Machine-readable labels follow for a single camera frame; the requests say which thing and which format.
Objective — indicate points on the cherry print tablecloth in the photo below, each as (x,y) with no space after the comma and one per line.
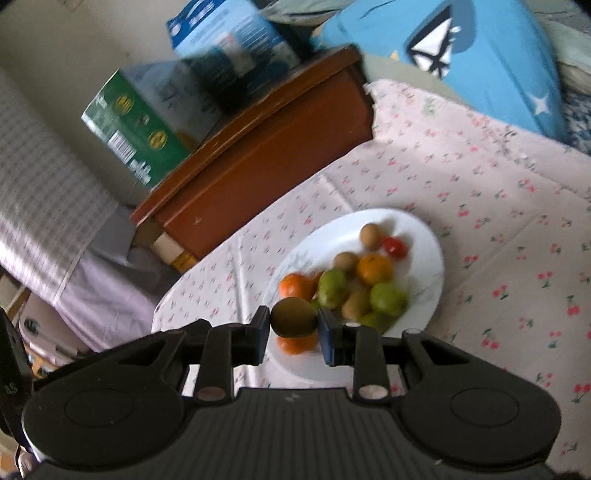
(508,258)

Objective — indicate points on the orange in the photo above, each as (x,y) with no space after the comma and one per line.
(298,286)
(298,345)
(374,270)

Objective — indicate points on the green apple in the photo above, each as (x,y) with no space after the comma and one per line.
(332,287)
(388,297)
(375,322)

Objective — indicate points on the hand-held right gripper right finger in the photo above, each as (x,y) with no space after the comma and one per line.
(327,342)

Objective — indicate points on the white plate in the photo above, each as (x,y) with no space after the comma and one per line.
(418,277)

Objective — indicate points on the grey cloth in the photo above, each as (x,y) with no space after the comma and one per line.
(138,258)

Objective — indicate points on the floral branch print cloth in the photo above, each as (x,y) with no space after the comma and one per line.
(438,110)

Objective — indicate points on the green printed carton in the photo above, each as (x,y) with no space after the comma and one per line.
(134,120)

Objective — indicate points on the plaid cloth with lace trim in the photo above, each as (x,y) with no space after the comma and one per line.
(46,194)

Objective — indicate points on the lilac gingham cloth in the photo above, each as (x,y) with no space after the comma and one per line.
(101,304)

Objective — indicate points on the red tomato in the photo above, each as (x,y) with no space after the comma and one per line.
(395,247)

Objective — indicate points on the brown wooden cabinet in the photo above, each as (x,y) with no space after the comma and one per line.
(277,161)

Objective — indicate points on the cardboard box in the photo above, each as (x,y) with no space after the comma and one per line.
(182,261)

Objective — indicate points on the tan kiwi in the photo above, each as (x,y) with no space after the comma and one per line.
(294,318)
(356,304)
(346,261)
(371,235)

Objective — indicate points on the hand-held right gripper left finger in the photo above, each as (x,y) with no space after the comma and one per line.
(263,338)

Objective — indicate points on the blue printed carton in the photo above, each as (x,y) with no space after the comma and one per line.
(221,32)

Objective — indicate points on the white folding frame black trim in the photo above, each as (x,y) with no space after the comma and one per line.
(41,323)

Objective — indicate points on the blue pillow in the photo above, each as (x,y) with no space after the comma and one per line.
(498,69)

